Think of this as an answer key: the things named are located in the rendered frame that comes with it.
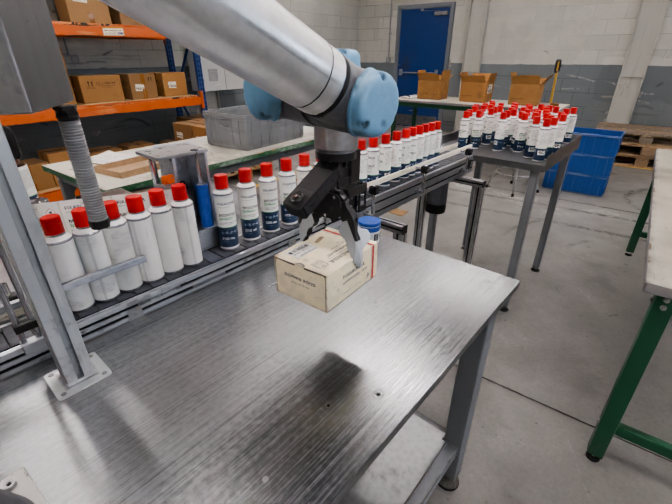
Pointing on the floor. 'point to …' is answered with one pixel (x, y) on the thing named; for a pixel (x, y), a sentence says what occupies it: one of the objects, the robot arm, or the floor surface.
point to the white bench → (225, 158)
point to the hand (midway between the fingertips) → (327, 258)
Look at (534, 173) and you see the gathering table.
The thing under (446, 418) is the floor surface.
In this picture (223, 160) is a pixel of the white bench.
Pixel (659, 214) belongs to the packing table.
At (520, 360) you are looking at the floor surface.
